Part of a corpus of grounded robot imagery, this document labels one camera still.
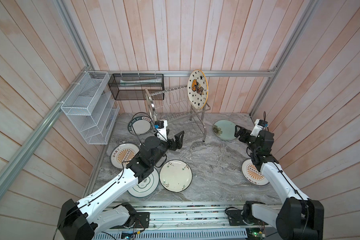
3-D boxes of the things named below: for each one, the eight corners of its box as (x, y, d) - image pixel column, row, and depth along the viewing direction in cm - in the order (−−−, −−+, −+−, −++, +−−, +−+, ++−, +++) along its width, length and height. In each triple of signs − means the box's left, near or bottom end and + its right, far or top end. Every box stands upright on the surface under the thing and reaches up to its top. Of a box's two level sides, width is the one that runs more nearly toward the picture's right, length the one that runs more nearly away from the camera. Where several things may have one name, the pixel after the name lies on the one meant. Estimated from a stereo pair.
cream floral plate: (158, 192, 84) (158, 191, 83) (161, 161, 97) (160, 159, 95) (193, 192, 84) (193, 191, 83) (191, 161, 97) (191, 159, 95)
